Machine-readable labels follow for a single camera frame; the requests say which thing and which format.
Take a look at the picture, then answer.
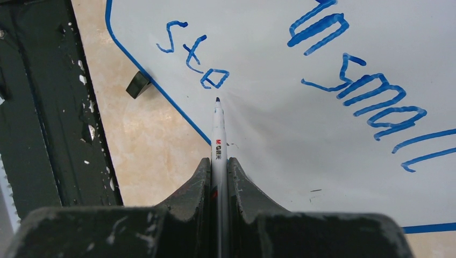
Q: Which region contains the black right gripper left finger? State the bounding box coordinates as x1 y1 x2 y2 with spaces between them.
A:
4 158 210 257

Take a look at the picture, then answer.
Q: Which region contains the black whiteboard foot clip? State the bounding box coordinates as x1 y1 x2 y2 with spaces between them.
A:
126 71 151 99

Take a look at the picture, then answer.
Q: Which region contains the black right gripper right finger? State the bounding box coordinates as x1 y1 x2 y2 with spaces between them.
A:
227 157 413 257

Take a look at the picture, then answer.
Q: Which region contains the blue framed whiteboard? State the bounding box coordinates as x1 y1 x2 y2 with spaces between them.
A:
105 1 455 233

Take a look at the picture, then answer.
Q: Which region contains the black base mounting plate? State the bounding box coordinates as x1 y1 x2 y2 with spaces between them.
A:
1 1 123 219

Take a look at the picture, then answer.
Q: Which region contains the blue white marker pen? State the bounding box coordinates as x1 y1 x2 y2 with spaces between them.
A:
211 97 230 257

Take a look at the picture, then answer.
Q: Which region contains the white cable duct rail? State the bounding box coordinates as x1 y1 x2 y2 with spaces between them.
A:
1 159 21 233

